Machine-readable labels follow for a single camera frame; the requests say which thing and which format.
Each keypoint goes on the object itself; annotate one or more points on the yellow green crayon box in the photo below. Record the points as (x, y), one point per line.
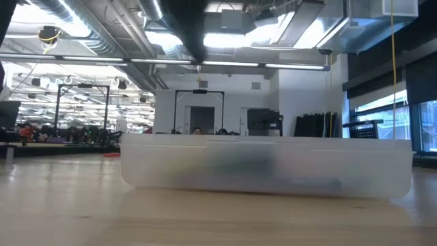
(249, 164)

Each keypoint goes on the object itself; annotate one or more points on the dark blue pencil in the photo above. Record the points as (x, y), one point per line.
(321, 184)

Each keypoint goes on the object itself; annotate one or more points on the translucent white plastic box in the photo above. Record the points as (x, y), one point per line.
(375, 164)

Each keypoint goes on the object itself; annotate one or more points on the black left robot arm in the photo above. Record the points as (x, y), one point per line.
(187, 27)

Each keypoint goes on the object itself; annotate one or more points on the dark grey door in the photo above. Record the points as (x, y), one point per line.
(202, 118)

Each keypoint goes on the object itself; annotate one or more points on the person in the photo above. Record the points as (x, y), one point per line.
(197, 130)
(27, 132)

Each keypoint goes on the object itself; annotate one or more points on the black printer cabinet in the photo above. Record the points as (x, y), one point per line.
(266, 123)

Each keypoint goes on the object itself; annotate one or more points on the black stacked panels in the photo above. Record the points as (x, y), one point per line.
(314, 126)

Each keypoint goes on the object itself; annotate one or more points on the grey ceiling box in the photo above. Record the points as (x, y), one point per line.
(232, 18)

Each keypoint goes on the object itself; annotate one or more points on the flat red object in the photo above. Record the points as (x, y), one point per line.
(111, 154)

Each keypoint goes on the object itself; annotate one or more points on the long linear ceiling light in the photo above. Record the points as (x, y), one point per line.
(92, 58)

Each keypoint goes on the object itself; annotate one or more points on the black perforated cart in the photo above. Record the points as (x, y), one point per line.
(365, 131)

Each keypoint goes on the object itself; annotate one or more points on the black-edged distant table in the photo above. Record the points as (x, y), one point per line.
(51, 150)

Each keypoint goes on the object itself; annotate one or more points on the dark computer monitor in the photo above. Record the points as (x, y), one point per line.
(8, 114)

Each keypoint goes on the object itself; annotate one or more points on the white ceiling box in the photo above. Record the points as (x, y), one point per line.
(399, 8)

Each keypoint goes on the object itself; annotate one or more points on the black metal frame stand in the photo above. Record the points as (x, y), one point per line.
(83, 85)
(199, 91)

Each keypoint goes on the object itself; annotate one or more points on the grey wall vent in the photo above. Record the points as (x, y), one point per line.
(203, 84)
(256, 85)

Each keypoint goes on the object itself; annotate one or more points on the dome security camera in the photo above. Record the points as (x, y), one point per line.
(325, 51)

